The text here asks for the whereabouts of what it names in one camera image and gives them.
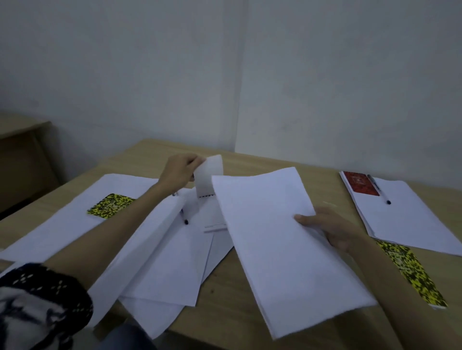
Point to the person's right thumb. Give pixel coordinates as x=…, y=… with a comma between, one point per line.
x=306, y=220

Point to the person's right hand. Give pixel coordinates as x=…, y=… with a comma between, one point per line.
x=335, y=227

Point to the large white paper sheet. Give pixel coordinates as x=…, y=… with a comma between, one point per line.
x=72, y=230

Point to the person's left hand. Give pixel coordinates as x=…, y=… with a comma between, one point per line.
x=177, y=173

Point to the long yellow black patterned card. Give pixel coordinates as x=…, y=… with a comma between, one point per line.
x=415, y=274

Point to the white paper sheaf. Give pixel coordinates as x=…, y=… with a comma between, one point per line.
x=281, y=248

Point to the person's left fingers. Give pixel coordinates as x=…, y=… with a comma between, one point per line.
x=191, y=161

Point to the person's left forearm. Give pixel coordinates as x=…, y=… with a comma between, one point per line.
x=115, y=227

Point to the stack of white paper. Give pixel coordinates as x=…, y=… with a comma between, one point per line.
x=404, y=220

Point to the black pen with silver clip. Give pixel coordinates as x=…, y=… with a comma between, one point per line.
x=378, y=189

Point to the wooden desk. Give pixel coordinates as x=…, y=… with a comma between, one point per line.
x=25, y=162

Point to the small white spiral notepad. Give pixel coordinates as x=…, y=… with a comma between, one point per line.
x=211, y=205

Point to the red booklet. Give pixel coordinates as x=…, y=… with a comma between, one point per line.
x=360, y=183

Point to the black white patterned sleeve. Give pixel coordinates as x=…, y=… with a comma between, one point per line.
x=39, y=306

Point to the blue jeans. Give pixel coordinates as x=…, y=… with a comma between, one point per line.
x=126, y=339

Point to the person's right forearm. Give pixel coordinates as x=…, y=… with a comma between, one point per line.
x=400, y=295

